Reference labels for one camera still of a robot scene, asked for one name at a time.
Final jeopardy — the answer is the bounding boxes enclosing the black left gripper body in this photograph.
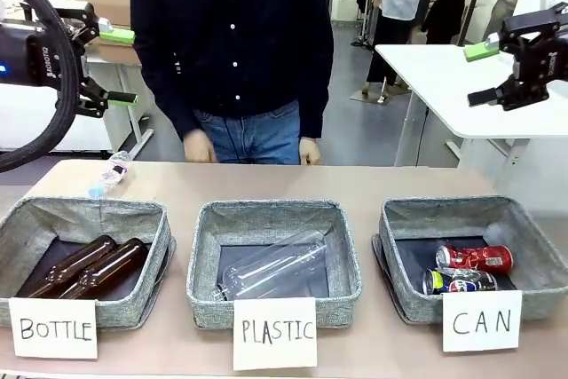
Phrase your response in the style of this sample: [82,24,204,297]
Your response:
[0,20,86,88]

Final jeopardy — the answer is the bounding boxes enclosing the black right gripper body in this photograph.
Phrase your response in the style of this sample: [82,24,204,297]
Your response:
[509,2,568,83]

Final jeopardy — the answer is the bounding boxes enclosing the blue-capped water bottle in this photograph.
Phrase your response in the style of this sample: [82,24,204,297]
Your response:
[87,150,135,200]

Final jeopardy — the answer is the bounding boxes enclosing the red crushed can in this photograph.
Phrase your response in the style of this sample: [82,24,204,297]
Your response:
[435,243,514,275]

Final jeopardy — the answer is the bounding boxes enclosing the brown glass bottle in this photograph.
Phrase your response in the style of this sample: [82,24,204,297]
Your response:
[15,234,118,300]
[57,237,150,301]

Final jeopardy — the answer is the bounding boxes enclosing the dark blue crushed can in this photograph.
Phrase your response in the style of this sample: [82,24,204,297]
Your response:
[422,267,499,296]

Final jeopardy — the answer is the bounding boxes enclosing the clear plastic bottle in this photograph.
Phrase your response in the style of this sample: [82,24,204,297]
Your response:
[209,238,327,303]

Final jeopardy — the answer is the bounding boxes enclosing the person's right forearm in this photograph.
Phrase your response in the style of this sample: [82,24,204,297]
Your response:
[146,72,201,141]

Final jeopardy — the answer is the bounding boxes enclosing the person's left forearm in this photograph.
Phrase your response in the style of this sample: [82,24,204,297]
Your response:
[297,67,335,140]

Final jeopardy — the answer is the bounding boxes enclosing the grey fabric basket bottle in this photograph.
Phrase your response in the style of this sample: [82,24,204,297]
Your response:
[0,195,178,330]

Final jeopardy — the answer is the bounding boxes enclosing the grey fabric basket can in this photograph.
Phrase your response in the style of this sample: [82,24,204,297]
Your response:
[371,194,568,326]

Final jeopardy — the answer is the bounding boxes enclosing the grey fabric basket plastic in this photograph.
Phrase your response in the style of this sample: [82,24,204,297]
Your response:
[185,199,363,331]

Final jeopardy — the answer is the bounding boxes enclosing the white paper label CAN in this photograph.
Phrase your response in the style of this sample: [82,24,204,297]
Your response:
[441,289,524,353]

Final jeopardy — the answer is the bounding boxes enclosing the person's right hand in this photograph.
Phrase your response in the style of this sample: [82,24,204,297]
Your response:
[183,129,219,164]

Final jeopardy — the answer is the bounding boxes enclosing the person's left hand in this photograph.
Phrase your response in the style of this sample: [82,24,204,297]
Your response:
[298,136,322,167]

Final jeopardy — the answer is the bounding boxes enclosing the white desk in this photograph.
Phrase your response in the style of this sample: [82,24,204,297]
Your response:
[0,46,154,154]

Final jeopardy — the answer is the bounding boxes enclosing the flat closed cardboard box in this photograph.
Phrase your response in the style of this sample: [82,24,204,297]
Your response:
[83,41,143,66]

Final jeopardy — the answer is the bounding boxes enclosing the white table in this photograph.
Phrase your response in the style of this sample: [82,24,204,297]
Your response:
[374,43,568,196]

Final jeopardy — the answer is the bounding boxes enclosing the person in dark shirt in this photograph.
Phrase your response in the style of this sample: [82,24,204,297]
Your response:
[129,0,335,166]

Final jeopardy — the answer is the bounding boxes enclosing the white paper label BOTTLE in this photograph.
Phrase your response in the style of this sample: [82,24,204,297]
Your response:
[7,296,99,360]

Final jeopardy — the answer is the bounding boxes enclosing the white paper label PLASTIC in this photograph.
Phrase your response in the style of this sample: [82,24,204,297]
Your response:
[233,296,320,372]

